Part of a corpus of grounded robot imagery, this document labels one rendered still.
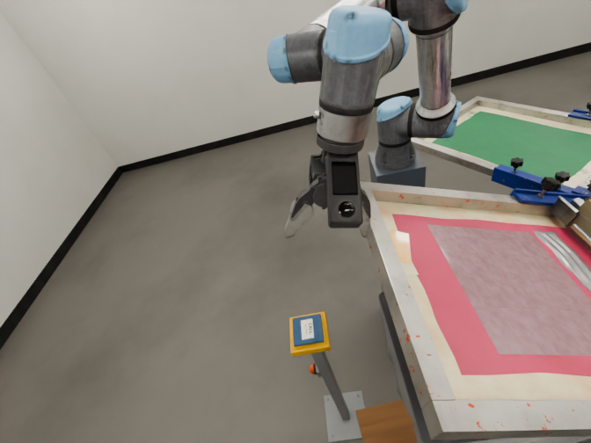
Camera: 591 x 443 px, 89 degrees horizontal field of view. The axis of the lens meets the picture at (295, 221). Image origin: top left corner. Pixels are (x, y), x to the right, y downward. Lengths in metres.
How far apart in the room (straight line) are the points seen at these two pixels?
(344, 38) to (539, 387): 0.61
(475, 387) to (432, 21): 0.74
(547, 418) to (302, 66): 0.63
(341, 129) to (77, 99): 4.87
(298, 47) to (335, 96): 0.16
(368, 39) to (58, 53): 4.77
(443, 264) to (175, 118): 4.35
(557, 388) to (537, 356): 0.05
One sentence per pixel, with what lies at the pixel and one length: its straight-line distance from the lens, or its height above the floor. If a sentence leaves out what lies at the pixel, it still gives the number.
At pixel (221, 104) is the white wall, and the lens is 4.54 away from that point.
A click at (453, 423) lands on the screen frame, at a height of 1.39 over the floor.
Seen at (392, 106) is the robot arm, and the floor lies 1.43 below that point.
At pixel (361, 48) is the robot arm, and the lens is 0.40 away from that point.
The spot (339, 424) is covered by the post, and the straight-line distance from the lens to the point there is 1.96.
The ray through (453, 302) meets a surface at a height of 1.31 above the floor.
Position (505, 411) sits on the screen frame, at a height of 1.36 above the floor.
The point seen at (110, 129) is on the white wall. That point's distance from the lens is 5.19.
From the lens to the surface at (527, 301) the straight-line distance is 0.82.
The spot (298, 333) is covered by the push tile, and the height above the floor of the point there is 0.97.
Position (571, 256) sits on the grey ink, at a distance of 1.04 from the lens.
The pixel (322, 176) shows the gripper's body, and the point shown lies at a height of 1.63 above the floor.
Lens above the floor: 1.90
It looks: 41 degrees down
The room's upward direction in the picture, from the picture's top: 19 degrees counter-clockwise
